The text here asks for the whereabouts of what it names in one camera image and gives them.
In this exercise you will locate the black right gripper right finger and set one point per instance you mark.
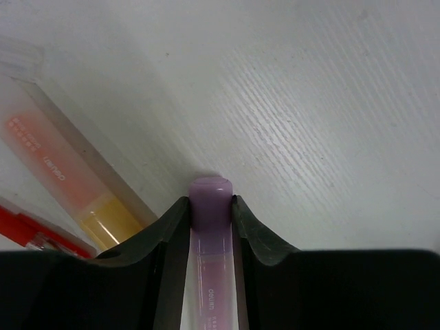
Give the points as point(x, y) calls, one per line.
point(279, 286)

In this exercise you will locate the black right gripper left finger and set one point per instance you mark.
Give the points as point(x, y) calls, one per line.
point(138, 284)

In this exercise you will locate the purple highlighter marker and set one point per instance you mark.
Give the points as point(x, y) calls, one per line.
point(211, 283)

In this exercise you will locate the orange yellow highlighter marker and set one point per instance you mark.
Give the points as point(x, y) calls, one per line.
point(58, 155)

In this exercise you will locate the red capped gel pen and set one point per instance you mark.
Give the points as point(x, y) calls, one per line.
point(30, 234)

